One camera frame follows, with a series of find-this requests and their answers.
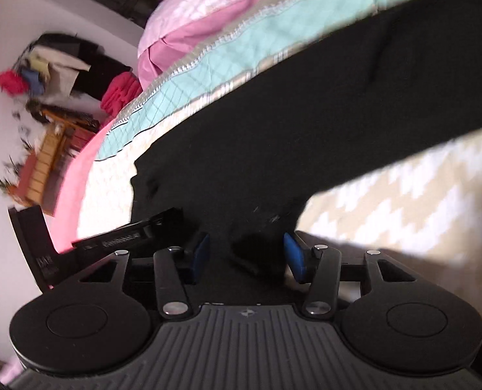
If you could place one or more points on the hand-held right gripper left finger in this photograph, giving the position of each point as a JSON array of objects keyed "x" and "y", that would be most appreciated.
[{"x": 199, "y": 256}]

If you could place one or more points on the red folded cloth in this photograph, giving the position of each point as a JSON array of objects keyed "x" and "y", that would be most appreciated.
[{"x": 119, "y": 93}]

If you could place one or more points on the pink floral folded quilt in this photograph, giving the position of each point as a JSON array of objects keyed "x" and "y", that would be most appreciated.
[{"x": 208, "y": 12}]

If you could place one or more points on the black pants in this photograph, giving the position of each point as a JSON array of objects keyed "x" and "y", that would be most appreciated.
[{"x": 289, "y": 122}]

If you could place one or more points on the pink bed sheet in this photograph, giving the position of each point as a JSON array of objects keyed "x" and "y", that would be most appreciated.
[{"x": 76, "y": 183}]

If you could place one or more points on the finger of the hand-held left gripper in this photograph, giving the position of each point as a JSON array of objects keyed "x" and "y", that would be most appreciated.
[{"x": 139, "y": 229}]

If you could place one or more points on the chevron and teal patterned quilt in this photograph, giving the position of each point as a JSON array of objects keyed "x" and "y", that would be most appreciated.
[{"x": 407, "y": 207}]

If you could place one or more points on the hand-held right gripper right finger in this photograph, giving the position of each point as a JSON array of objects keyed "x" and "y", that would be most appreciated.
[{"x": 296, "y": 258}]

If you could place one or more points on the wooden rack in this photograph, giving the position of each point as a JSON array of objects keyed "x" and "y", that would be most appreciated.
[{"x": 46, "y": 162}]

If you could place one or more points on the small red cloth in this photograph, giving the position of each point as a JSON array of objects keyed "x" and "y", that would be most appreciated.
[{"x": 11, "y": 82}]

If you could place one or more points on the black garment pile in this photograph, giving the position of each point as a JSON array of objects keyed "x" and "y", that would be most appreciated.
[{"x": 90, "y": 65}]

